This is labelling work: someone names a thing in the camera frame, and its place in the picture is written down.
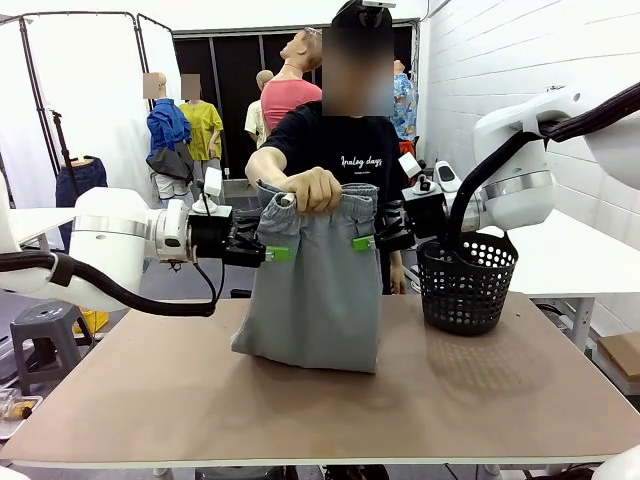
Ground mannequin with yellow shirt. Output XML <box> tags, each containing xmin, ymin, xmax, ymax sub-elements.
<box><xmin>178</xmin><ymin>74</ymin><xmax>225</xmax><ymax>182</ymax></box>

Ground yellow plastic crate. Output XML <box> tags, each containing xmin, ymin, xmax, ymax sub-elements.
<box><xmin>78</xmin><ymin>308</ymin><xmax>110</xmax><ymax>335</ymax></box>

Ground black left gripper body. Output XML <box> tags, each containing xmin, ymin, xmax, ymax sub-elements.
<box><xmin>188</xmin><ymin>213</ymin><xmax>237</xmax><ymax>262</ymax></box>

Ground mannequin with pink top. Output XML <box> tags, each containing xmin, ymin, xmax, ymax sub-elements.
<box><xmin>259</xmin><ymin>26</ymin><xmax>326</xmax><ymax>134</ymax></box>

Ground black perforated plastic basket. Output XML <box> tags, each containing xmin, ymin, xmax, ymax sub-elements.
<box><xmin>416</xmin><ymin>231</ymin><xmax>520</xmax><ymax>338</ymax></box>

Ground narrow white backdrop screen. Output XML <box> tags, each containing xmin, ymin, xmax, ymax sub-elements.
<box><xmin>136</xmin><ymin>13</ymin><xmax>187</xmax><ymax>129</ymax></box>

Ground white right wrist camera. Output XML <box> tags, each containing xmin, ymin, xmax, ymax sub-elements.
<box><xmin>397</xmin><ymin>151</ymin><xmax>442</xmax><ymax>197</ymax></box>

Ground white table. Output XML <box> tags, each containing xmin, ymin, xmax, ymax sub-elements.
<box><xmin>8</xmin><ymin>206</ymin><xmax>77</xmax><ymax>251</ymax></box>
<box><xmin>498</xmin><ymin>208</ymin><xmax>640</xmax><ymax>354</ymax></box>

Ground black arm cable sleeve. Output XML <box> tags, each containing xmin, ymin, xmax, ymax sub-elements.
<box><xmin>0</xmin><ymin>249</ymin><xmax>227</xmax><ymax>319</ymax></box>
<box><xmin>445</xmin><ymin>82</ymin><xmax>640</xmax><ymax>252</ymax></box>

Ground wide white backdrop screen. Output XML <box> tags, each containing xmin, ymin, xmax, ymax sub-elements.
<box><xmin>0</xmin><ymin>13</ymin><xmax>152</xmax><ymax>211</ymax></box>

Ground black left arm cable sleeve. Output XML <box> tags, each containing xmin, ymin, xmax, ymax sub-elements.
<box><xmin>0</xmin><ymin>249</ymin><xmax>227</xmax><ymax>319</ymax></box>

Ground black right arm cable sleeve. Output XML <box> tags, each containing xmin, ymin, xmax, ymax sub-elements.
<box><xmin>445</xmin><ymin>82</ymin><xmax>640</xmax><ymax>252</ymax></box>

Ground mannequin with patterned blue shirt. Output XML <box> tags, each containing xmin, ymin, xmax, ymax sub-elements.
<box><xmin>391</xmin><ymin>59</ymin><xmax>421</xmax><ymax>162</ymax></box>

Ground grey plastic stool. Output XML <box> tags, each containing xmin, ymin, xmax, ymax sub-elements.
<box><xmin>9</xmin><ymin>301</ymin><xmax>95</xmax><ymax>397</ymax></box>

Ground cardboard box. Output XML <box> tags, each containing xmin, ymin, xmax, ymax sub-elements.
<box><xmin>596</xmin><ymin>331</ymin><xmax>640</xmax><ymax>385</ymax></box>

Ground white tray with small items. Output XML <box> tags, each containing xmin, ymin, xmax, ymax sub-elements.
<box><xmin>0</xmin><ymin>393</ymin><xmax>45</xmax><ymax>442</ymax></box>

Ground person's right forearm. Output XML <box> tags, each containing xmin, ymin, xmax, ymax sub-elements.
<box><xmin>244</xmin><ymin>147</ymin><xmax>299</xmax><ymax>197</ymax></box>

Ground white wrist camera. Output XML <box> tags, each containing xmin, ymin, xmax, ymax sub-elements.
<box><xmin>397</xmin><ymin>151</ymin><xmax>442</xmax><ymax>197</ymax></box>
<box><xmin>191</xmin><ymin>166</ymin><xmax>234</xmax><ymax>217</ymax></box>

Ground black tripod stand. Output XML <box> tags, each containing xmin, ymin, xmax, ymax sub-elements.
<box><xmin>48</xmin><ymin>106</ymin><xmax>77</xmax><ymax>174</ymax></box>

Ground mannequin torso with denim shorts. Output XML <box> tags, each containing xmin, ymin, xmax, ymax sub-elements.
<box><xmin>54</xmin><ymin>155</ymin><xmax>109</xmax><ymax>252</ymax></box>

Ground grey shorts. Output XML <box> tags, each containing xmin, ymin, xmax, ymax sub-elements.
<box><xmin>230</xmin><ymin>180</ymin><xmax>384</xmax><ymax>374</ymax></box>

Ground person in black t-shirt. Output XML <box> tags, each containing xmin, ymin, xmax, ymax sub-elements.
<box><xmin>244</xmin><ymin>0</ymin><xmax>422</xmax><ymax>296</ymax></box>

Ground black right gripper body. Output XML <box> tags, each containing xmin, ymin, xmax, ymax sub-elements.
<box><xmin>401</xmin><ymin>191</ymin><xmax>450</xmax><ymax>241</ymax></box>

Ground person's right hand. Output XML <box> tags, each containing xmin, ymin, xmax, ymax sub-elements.
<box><xmin>285</xmin><ymin>167</ymin><xmax>345</xmax><ymax>217</ymax></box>

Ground black partition screen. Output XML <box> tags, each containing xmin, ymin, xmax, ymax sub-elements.
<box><xmin>172</xmin><ymin>18</ymin><xmax>420</xmax><ymax>187</ymax></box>

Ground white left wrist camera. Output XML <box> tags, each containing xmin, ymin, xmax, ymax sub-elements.
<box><xmin>191</xmin><ymin>166</ymin><xmax>234</xmax><ymax>217</ymax></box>

